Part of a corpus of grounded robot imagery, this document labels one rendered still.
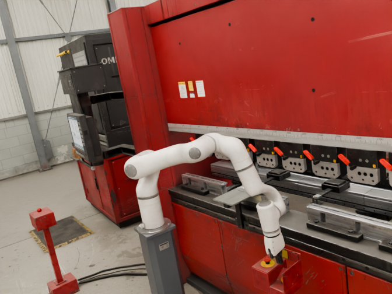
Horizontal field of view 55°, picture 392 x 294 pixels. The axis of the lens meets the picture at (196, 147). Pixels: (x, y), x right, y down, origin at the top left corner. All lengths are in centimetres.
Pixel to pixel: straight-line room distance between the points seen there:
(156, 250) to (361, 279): 103
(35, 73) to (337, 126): 784
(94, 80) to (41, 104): 623
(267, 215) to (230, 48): 103
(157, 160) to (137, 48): 122
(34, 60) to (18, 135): 166
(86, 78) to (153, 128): 61
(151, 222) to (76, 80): 128
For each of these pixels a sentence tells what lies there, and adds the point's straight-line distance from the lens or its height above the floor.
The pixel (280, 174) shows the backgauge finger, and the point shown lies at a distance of 258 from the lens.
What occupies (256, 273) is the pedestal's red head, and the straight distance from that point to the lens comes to 206.
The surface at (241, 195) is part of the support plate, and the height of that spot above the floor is 100.
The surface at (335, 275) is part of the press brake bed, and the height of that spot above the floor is 69.
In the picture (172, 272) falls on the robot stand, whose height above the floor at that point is 74.
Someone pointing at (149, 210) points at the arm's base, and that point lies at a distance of 205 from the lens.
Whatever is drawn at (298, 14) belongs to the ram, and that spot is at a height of 198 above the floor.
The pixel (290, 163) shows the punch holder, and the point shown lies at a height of 122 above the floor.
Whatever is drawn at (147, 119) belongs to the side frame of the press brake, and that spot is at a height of 147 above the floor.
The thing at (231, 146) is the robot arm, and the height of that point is 145.
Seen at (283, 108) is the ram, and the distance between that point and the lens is 209.
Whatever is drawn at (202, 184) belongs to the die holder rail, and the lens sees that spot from 288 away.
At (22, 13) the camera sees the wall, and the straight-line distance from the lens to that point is 923.
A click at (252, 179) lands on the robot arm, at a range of 175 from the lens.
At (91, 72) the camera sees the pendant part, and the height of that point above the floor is 189.
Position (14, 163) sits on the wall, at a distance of 914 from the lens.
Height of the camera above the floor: 186
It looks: 13 degrees down
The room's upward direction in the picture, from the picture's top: 10 degrees counter-clockwise
